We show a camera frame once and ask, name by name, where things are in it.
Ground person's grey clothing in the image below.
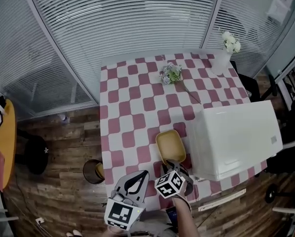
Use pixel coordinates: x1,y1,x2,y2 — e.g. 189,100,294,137
127,208,179,237

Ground round yellow wooden table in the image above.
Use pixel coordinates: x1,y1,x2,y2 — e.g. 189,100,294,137
0,98,17,192

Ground person's left forearm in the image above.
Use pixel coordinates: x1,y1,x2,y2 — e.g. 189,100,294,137
107,226,128,235

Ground white paper notice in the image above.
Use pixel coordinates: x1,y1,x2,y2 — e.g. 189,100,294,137
265,0,295,24

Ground white flower bunch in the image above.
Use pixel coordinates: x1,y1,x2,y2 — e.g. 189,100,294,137
221,31,241,53

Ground round trash bin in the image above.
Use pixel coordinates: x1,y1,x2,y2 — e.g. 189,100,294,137
82,158,106,185

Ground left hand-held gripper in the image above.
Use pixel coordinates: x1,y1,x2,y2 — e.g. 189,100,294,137
104,170,149,231

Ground black low office chair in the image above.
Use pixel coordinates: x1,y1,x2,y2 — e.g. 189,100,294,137
230,60,286,103

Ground pink white checkered tablecloth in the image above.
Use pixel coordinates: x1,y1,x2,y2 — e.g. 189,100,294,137
99,52,269,211

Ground person's right forearm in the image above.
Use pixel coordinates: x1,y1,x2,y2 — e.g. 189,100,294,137
172,196,198,237

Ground black round stool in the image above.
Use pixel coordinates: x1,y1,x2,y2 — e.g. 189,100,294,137
16,129,49,175

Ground pale artificial flower bouquet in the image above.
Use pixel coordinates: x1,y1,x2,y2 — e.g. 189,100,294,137
159,62,201,103

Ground white vase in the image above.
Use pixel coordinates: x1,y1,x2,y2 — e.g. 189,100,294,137
211,50,233,76

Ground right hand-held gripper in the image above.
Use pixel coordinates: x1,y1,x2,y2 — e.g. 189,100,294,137
154,159,194,199

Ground white toaster oven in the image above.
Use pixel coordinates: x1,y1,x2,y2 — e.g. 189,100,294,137
186,99,284,182

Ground white venetian blinds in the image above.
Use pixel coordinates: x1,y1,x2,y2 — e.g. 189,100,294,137
0,0,279,113

